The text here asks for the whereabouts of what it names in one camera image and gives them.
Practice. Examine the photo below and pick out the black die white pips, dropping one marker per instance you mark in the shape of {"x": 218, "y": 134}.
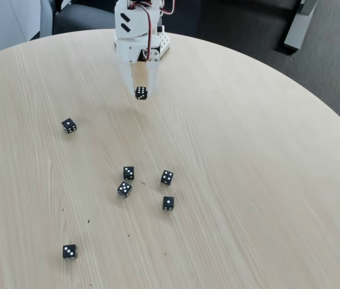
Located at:
{"x": 69, "y": 252}
{"x": 168, "y": 203}
{"x": 167, "y": 177}
{"x": 69, "y": 125}
{"x": 141, "y": 93}
{"x": 128, "y": 173}
{"x": 124, "y": 189}

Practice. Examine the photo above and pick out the grey desk leg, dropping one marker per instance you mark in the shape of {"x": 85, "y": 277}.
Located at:
{"x": 297, "y": 27}

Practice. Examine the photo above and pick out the dark grey chair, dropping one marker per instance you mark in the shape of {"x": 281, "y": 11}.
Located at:
{"x": 85, "y": 18}

